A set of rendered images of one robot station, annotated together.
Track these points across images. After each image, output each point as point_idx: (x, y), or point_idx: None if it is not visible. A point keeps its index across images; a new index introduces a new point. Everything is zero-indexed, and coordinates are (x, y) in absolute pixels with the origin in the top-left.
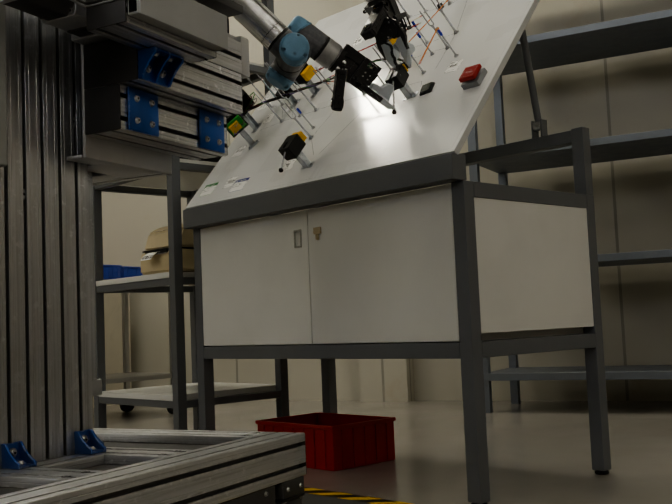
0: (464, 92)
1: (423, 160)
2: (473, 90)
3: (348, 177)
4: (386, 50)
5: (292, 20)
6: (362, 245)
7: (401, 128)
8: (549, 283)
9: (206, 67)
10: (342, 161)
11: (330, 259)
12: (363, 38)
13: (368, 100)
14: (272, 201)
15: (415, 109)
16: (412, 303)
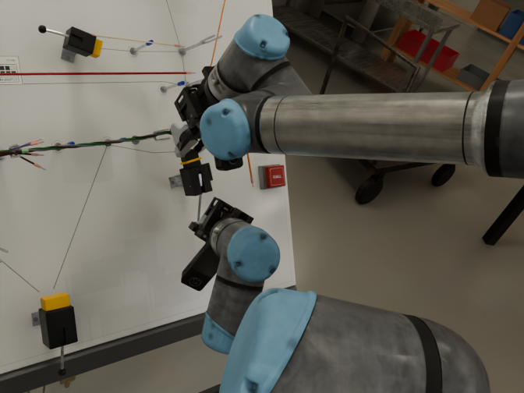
0: (263, 193)
1: None
2: (273, 192)
3: (167, 331)
4: (190, 144)
5: (274, 256)
6: (142, 366)
7: (203, 245)
8: None
9: None
10: (130, 304)
11: (85, 392)
12: (220, 169)
13: (85, 168)
14: None
15: (205, 210)
16: (189, 380)
